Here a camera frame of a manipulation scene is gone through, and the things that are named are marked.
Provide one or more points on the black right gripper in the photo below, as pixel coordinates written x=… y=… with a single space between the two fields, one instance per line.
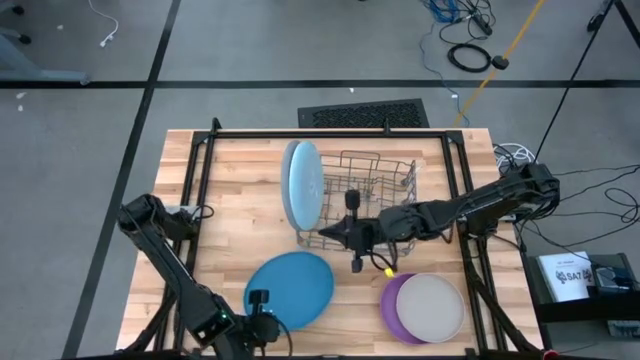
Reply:
x=367 y=232

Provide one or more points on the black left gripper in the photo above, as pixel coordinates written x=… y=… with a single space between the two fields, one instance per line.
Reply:
x=262 y=327

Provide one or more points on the large teal blue plate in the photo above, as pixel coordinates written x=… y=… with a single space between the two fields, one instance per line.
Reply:
x=295 y=285

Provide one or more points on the large light blue plate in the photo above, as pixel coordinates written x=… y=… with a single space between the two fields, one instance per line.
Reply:
x=307 y=185

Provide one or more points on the purple plate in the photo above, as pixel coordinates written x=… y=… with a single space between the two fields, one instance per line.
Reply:
x=390 y=310

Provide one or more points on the small beige plate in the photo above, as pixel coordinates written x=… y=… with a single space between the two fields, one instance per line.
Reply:
x=430 y=307

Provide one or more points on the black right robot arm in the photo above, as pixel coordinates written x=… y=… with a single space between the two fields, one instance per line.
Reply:
x=475 y=202

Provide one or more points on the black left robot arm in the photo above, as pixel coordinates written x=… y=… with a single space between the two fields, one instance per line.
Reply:
x=170 y=260

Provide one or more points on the black floor mat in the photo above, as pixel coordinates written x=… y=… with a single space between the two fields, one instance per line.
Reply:
x=365 y=115

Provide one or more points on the silver mounting plate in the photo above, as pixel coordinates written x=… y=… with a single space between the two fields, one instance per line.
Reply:
x=180 y=210

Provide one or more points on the white printed booklet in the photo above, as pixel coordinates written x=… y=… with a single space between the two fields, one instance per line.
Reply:
x=565 y=275

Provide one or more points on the black power adapter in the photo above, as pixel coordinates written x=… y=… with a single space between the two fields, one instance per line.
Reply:
x=500 y=62

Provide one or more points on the red round cap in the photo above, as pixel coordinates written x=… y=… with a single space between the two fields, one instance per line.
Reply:
x=550 y=356

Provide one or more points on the black side cart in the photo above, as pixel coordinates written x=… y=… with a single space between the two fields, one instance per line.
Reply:
x=575 y=312

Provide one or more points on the black power strip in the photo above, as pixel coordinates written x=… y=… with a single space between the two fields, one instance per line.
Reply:
x=482 y=25

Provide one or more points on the black electronic device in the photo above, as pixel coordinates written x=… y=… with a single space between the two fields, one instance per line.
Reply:
x=612 y=277

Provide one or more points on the grey electronic device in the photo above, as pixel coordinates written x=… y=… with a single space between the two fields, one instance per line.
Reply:
x=625 y=329

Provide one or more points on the black floor stand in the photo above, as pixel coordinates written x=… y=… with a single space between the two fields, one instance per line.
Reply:
x=597 y=20

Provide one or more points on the grey furniture base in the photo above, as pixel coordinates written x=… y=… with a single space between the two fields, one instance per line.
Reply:
x=20 y=65

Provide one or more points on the black metal table frame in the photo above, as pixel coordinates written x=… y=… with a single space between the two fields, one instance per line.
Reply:
x=325 y=134

